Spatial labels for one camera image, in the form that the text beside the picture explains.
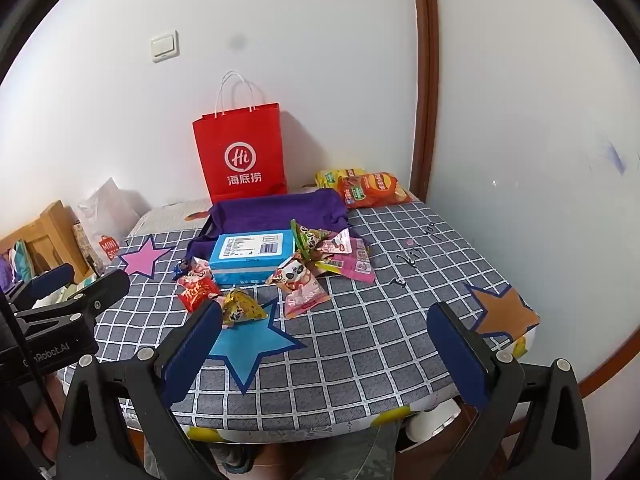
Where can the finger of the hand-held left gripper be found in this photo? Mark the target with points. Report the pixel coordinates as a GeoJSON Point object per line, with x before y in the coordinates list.
{"type": "Point", "coordinates": [50, 281]}
{"type": "Point", "coordinates": [100, 292]}

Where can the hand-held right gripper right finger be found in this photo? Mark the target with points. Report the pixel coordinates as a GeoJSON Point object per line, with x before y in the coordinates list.
{"type": "Point", "coordinates": [460, 355]}

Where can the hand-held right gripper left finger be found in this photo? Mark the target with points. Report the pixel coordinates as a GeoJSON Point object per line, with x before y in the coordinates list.
{"type": "Point", "coordinates": [192, 355]}

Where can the small red snack packet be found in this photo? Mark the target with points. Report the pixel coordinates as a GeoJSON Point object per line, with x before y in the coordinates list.
{"type": "Point", "coordinates": [197, 293]}

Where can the yellow triangular snack packet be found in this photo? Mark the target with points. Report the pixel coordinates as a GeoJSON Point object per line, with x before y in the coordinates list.
{"type": "Point", "coordinates": [242, 308]}

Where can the blue snack packet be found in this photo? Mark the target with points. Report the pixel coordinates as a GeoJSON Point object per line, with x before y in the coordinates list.
{"type": "Point", "coordinates": [180, 272]}

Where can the blue white box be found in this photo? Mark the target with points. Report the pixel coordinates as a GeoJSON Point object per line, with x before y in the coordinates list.
{"type": "Point", "coordinates": [250, 260]}

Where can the strawberry print snack packet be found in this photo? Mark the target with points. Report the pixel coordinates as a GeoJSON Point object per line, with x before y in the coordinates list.
{"type": "Point", "coordinates": [305, 301]}

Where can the magenta snack packet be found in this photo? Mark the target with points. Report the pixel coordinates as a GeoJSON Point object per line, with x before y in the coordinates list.
{"type": "Point", "coordinates": [357, 262]}

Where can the small yellow snack packet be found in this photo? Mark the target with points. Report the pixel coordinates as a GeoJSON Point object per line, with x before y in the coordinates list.
{"type": "Point", "coordinates": [325, 265]}

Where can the green triangular snack packet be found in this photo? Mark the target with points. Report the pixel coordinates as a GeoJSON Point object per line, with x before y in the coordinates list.
{"type": "Point", "coordinates": [305, 237]}

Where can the small white red packet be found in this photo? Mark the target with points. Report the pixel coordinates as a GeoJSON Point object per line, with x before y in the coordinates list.
{"type": "Point", "coordinates": [336, 245]}

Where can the purple felt tray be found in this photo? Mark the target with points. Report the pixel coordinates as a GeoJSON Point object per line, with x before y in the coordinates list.
{"type": "Point", "coordinates": [280, 210]}

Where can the wooden furniture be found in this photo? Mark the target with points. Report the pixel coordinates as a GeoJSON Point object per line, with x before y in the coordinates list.
{"type": "Point", "coordinates": [50, 225]}

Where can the white plastic object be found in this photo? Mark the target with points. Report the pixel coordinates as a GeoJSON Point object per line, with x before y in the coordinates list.
{"type": "Point", "coordinates": [435, 422]}

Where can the white plastic shopping bag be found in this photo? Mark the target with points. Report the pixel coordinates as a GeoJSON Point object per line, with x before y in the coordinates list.
{"type": "Point", "coordinates": [107, 215]}

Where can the grey checked star tablecloth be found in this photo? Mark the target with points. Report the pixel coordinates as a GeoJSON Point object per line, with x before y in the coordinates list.
{"type": "Point", "coordinates": [375, 350]}

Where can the brown wooden baseboard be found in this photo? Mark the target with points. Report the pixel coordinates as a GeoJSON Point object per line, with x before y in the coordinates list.
{"type": "Point", "coordinates": [615, 360]}

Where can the orange chips bag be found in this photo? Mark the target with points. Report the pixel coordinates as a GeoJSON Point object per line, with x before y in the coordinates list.
{"type": "Point", "coordinates": [375, 190]}

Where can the red paper bag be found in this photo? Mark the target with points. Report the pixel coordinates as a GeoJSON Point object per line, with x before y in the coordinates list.
{"type": "Point", "coordinates": [240, 160]}

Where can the yellow chips bag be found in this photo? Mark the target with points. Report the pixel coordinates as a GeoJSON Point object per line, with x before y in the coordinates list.
{"type": "Point", "coordinates": [332, 177]}

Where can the white wall switch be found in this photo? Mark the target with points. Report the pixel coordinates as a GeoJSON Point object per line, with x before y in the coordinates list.
{"type": "Point", "coordinates": [165, 46]}

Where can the brown wooden door frame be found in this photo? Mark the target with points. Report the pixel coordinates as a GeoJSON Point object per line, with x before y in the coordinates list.
{"type": "Point", "coordinates": [425, 85]}

